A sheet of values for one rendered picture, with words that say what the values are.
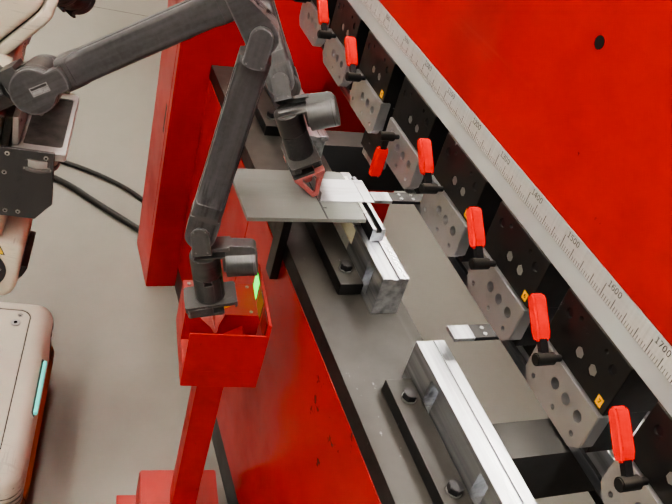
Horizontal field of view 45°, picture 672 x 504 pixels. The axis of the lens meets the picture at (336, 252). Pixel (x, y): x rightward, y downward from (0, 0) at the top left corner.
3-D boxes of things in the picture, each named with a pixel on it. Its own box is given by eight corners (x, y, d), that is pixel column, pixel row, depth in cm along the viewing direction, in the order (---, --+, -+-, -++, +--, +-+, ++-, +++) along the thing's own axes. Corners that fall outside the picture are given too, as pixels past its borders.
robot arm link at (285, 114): (272, 102, 164) (271, 118, 160) (305, 95, 163) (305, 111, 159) (281, 129, 168) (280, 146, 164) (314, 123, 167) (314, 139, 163)
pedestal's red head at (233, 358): (175, 319, 183) (186, 258, 173) (245, 323, 188) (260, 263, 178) (179, 386, 168) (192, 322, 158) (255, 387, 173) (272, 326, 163)
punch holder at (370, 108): (347, 101, 175) (367, 29, 165) (382, 104, 178) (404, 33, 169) (370, 137, 164) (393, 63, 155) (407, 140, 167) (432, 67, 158)
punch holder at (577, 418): (520, 373, 117) (566, 287, 108) (568, 370, 121) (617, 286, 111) (573, 457, 107) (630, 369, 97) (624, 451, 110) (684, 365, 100)
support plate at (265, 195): (227, 171, 176) (228, 167, 175) (339, 176, 186) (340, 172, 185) (246, 221, 163) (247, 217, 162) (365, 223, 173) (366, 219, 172)
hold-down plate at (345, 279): (298, 211, 191) (301, 200, 190) (319, 211, 194) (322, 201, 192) (337, 295, 170) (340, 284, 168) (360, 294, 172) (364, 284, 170)
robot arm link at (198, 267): (189, 240, 155) (187, 259, 151) (225, 239, 155) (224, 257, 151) (193, 268, 159) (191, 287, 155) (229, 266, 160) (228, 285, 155)
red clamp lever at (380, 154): (365, 172, 157) (379, 129, 151) (384, 173, 159) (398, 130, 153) (368, 178, 156) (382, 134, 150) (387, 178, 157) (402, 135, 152)
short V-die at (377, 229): (340, 187, 186) (343, 176, 184) (352, 187, 187) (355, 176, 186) (369, 240, 172) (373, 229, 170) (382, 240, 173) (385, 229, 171)
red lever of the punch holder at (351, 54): (345, 33, 166) (348, 78, 164) (363, 36, 168) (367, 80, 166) (341, 37, 168) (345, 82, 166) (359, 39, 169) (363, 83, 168)
